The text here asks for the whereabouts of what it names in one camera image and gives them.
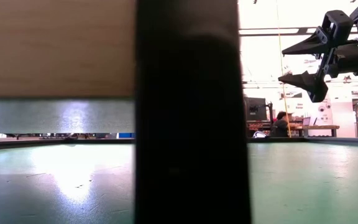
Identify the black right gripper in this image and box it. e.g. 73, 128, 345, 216
277, 9, 358, 104

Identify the black monitor on arm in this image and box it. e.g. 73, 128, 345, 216
244, 96, 269, 122

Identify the black shelf side panel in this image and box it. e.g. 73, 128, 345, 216
134, 0, 252, 224

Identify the wooden shelf board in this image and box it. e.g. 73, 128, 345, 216
0, 0, 136, 99

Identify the grey shelf edge strip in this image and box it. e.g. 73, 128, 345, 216
0, 98, 135, 134

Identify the wooden top desk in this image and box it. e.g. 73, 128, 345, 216
292, 124, 341, 138

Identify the person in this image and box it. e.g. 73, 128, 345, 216
268, 111, 293, 138

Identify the green table mat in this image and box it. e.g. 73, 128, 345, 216
0, 141, 358, 224

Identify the yellow hanging cord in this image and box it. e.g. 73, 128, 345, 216
274, 0, 293, 138

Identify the black aluminium table frame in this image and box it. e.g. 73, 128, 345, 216
0, 136, 358, 152

